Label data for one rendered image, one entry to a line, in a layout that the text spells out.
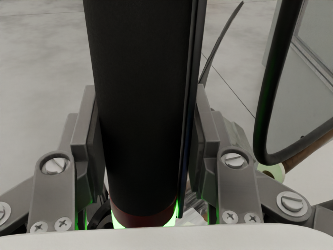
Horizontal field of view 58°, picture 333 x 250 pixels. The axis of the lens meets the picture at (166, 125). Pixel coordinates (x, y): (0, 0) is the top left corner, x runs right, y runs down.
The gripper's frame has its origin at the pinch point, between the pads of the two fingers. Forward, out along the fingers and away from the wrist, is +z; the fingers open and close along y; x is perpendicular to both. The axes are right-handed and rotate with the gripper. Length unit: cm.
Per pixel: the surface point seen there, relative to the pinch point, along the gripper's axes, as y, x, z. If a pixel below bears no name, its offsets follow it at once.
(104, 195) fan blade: -6.9, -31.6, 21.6
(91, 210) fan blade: -12, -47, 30
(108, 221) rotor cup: -4.7, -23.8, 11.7
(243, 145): 20, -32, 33
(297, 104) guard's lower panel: 71, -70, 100
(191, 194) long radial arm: 7.9, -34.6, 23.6
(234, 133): 18, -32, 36
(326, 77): 70, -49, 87
